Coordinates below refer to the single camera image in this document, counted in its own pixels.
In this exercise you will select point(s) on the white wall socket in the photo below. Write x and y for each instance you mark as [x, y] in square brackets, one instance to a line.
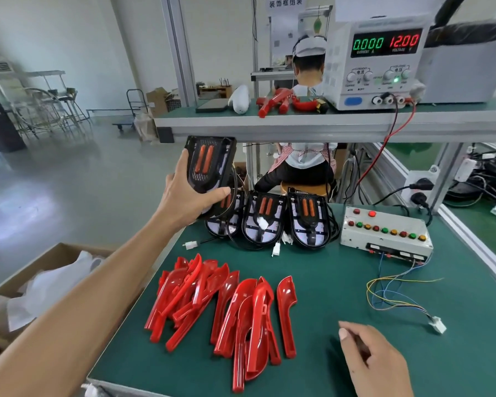
[411, 173]

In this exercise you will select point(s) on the white button control box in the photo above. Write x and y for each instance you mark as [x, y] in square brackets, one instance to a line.
[384, 221]

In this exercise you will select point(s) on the small white plug connector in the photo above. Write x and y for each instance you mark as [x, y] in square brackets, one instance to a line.
[190, 245]
[287, 238]
[276, 249]
[263, 222]

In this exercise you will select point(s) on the person's left forearm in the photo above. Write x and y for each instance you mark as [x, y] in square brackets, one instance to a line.
[78, 322]

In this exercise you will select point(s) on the metal hand trolley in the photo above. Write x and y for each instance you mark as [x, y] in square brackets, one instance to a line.
[134, 107]

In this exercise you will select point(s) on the white paper sign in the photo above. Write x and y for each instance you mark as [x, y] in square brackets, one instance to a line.
[285, 3]

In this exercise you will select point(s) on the black flat pad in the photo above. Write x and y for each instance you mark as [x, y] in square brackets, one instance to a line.
[211, 105]

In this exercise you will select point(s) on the black power plug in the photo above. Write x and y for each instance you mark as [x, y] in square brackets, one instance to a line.
[422, 184]
[420, 199]

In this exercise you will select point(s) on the brown cardboard box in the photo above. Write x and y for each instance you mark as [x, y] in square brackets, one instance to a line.
[157, 101]

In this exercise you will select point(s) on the person's right thumb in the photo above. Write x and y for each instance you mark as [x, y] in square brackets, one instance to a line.
[351, 331]

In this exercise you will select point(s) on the white plastic bag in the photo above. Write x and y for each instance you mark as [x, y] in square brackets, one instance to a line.
[49, 289]

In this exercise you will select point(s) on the grey machine box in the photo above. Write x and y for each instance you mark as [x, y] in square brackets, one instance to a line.
[463, 74]

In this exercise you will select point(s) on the red lamp cover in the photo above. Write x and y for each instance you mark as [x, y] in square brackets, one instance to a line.
[285, 105]
[272, 99]

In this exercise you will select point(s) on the white power adapter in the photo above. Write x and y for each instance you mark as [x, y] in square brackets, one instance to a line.
[466, 169]

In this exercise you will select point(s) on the black lamp housing orange strips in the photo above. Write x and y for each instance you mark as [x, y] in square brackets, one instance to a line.
[314, 227]
[210, 161]
[231, 221]
[268, 231]

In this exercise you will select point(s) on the black cabinet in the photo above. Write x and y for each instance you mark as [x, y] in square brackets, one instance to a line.
[2, 128]

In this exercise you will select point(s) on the open cardboard box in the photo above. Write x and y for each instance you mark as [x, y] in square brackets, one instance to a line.
[53, 256]

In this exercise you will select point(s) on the white bench power supply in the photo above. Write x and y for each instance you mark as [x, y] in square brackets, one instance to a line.
[355, 84]

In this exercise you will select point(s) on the white cap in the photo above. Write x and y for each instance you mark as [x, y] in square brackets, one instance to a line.
[310, 46]

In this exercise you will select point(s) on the person's left hand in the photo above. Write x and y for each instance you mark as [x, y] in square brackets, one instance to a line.
[177, 198]

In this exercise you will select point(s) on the pile of red plastic covers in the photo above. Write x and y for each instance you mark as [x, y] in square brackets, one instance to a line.
[231, 318]

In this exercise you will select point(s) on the white plastic shell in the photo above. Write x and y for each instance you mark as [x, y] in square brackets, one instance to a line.
[239, 99]

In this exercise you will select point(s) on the green hanging tag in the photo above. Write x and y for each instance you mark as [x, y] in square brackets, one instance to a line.
[318, 25]

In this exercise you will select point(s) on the red curved lamp part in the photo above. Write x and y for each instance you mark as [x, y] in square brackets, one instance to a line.
[304, 106]

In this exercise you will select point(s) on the wooden stool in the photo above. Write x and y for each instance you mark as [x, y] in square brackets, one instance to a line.
[304, 188]

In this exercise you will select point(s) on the black test lead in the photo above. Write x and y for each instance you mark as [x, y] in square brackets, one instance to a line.
[390, 128]

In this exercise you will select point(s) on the group of metal stools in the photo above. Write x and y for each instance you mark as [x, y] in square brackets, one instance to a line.
[49, 109]

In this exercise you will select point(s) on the person's left thumb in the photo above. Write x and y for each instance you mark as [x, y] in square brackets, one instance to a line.
[215, 195]

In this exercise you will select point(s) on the red test lead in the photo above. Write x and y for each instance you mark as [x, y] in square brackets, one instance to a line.
[386, 146]

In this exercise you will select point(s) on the aluminium frame post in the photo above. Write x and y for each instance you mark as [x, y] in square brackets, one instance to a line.
[450, 173]
[180, 49]

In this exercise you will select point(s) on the person's right hand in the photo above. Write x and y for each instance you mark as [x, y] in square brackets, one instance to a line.
[380, 363]

